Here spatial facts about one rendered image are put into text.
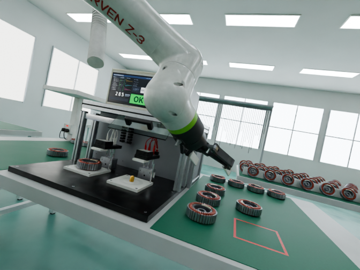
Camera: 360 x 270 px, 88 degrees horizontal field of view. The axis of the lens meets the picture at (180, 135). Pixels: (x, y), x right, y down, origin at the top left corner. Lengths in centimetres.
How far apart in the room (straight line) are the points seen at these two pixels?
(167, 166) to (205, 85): 663
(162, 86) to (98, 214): 45
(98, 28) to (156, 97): 207
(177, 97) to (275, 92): 712
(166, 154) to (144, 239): 57
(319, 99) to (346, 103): 75
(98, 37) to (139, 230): 205
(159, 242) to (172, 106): 38
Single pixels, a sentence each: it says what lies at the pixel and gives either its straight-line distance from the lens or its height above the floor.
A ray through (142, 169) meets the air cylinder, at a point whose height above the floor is 82.
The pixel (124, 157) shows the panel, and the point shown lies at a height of 82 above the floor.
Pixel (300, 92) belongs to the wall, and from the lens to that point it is 765.
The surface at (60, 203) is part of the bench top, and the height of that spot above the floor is 73.
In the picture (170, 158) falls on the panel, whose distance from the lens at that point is 107.
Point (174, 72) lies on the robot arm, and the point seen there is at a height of 117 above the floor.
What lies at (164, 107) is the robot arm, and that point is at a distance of 41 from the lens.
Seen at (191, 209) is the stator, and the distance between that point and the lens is 71.
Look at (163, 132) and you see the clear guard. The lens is 67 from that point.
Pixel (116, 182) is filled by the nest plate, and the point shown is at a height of 78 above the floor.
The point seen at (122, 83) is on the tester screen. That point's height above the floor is 124.
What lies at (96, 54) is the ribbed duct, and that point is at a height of 163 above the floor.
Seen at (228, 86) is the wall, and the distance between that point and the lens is 746.
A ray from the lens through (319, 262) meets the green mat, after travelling 78.
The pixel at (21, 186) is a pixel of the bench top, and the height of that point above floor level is 73.
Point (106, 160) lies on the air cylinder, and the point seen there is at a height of 81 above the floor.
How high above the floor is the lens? 104
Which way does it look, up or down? 1 degrees down
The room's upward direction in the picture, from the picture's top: 11 degrees clockwise
